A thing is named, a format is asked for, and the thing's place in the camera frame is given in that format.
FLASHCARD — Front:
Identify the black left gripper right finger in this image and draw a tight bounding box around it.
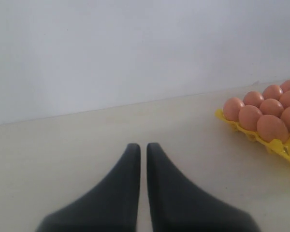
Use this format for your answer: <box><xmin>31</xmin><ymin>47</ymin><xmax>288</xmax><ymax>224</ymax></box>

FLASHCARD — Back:
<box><xmin>146</xmin><ymin>143</ymin><xmax>260</xmax><ymax>232</ymax></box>

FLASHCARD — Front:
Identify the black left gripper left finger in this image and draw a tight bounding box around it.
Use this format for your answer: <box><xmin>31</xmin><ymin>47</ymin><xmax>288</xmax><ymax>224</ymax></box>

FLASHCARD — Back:
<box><xmin>36</xmin><ymin>144</ymin><xmax>141</xmax><ymax>232</ymax></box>

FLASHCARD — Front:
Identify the yellow plastic egg tray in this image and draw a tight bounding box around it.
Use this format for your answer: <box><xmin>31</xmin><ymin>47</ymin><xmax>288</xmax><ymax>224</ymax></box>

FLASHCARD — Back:
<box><xmin>215</xmin><ymin>109</ymin><xmax>290</xmax><ymax>163</ymax></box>

